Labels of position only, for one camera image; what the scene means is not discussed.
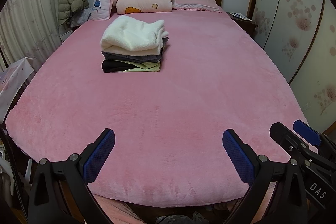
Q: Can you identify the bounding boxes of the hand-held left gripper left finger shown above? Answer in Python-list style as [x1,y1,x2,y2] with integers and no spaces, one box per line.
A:
[28,128,116,224]

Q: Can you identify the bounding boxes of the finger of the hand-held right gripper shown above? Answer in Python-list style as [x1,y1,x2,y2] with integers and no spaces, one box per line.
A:
[293,120,336,156]
[270,122,319,162]

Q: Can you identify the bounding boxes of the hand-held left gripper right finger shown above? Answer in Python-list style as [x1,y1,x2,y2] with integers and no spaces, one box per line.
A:
[222,129,308,224]

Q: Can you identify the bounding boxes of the white fuzzy cardigan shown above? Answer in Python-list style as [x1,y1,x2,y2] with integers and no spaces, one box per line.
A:
[100,15,170,56]

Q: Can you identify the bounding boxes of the pink plush bed blanket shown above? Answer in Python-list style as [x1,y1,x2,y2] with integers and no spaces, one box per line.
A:
[5,5,310,206]

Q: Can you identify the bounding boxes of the folded black garment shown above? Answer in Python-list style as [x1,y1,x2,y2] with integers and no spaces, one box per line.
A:
[102,59,137,73]

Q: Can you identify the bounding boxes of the folded yellow-green garment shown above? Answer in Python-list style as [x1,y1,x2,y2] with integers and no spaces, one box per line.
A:
[119,61,161,73]

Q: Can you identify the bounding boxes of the white paper bag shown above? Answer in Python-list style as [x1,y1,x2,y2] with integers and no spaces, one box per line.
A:
[0,57,34,119]

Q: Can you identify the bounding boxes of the wooden nightstand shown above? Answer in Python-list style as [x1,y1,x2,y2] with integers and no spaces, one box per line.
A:
[228,12,259,38]

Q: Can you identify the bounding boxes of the floral wardrobe sliding doors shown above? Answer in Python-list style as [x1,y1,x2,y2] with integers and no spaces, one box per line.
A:
[247,0,336,135]

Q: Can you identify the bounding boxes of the white papers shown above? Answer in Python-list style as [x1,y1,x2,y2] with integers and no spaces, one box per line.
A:
[230,12,251,21]

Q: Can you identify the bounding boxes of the pale patterned curtain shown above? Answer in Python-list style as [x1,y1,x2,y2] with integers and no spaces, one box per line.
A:
[0,0,66,69]

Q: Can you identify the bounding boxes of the small pink printed cushion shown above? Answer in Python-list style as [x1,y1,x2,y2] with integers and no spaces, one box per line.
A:
[89,0,114,21]

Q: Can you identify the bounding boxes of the folded pink flower-print quilt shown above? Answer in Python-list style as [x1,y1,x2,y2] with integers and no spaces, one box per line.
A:
[115,0,173,14]

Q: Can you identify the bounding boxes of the pink pillow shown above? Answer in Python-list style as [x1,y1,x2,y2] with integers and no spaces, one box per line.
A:
[172,0,222,13]

